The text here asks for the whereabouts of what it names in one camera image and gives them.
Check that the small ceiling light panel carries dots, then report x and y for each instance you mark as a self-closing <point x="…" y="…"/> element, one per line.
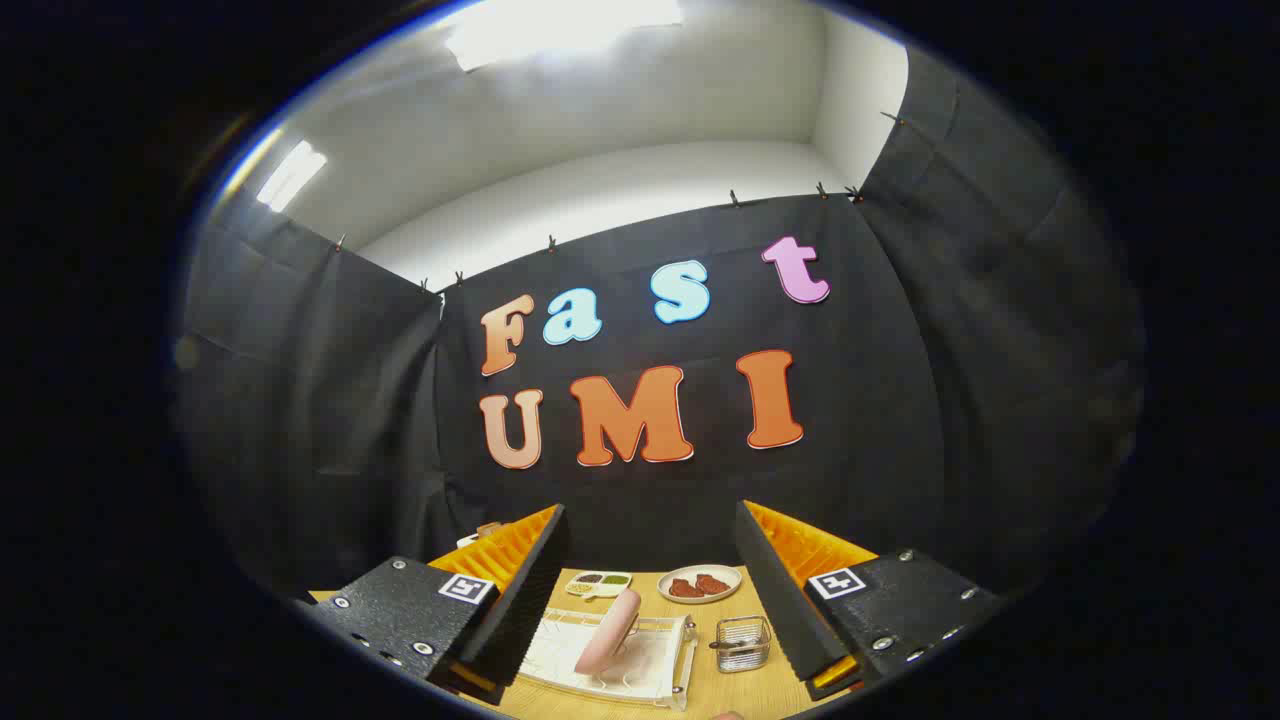
<point x="292" y="175"/>

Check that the pink plate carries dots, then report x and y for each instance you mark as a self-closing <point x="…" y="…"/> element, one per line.
<point x="610" y="630"/>

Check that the white drain tray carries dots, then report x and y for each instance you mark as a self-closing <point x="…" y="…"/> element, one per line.
<point x="650" y="665"/>

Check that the red meat piece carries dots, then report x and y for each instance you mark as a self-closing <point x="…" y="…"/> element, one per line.
<point x="686" y="589"/>
<point x="713" y="584"/>

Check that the white divided dish with beans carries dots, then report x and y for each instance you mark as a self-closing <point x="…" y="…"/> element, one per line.
<point x="598" y="590"/>

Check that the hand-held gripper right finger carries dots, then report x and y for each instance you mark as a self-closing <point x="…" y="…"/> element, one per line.
<point x="770" y="590"/>

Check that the white plate with meat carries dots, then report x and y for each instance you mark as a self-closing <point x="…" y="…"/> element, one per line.
<point x="700" y="600"/>

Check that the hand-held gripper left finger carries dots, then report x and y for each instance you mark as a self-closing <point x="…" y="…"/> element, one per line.
<point x="530" y="590"/>

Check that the white toaster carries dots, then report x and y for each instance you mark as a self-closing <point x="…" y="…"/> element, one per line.
<point x="468" y="540"/>

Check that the black backdrop cloth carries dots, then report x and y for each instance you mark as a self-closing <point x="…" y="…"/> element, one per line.
<point x="880" y="400"/>

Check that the large ceiling light panel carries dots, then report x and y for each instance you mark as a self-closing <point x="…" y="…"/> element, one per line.
<point x="560" y="25"/>

